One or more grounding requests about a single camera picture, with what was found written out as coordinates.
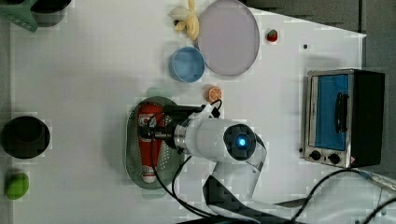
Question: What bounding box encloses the yellow toy banana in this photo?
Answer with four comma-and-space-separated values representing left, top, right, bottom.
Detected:
170, 0, 200, 41

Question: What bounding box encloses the black cylinder container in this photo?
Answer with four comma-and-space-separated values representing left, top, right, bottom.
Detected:
31, 0, 72, 14

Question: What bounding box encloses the black cylinder cup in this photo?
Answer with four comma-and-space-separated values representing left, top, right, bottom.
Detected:
1, 116, 50, 160

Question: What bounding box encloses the red toy strawberry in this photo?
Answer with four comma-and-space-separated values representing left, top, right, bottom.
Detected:
266, 29, 278, 43

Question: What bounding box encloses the large grey plate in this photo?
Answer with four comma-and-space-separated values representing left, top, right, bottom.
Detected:
197, 0, 260, 76

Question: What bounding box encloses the black toaster oven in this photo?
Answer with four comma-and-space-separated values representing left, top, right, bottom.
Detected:
304, 69, 385, 168

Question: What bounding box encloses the orange slice toy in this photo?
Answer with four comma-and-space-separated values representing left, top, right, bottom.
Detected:
205, 86, 222, 103

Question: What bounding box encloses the green marker tube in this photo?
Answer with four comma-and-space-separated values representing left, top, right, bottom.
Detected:
6, 173, 30, 200

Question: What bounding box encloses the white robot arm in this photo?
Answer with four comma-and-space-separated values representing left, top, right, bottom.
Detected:
137, 104, 266, 184

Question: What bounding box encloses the green oval strainer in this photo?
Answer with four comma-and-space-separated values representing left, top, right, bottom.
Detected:
125, 96, 184, 190

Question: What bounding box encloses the red ketchup bottle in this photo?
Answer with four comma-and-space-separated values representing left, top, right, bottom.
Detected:
137, 104, 163, 184

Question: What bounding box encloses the blue bowl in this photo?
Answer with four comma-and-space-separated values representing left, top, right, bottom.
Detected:
168, 47, 205, 83

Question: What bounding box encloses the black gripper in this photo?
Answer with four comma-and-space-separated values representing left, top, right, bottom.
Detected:
138, 105, 203, 149

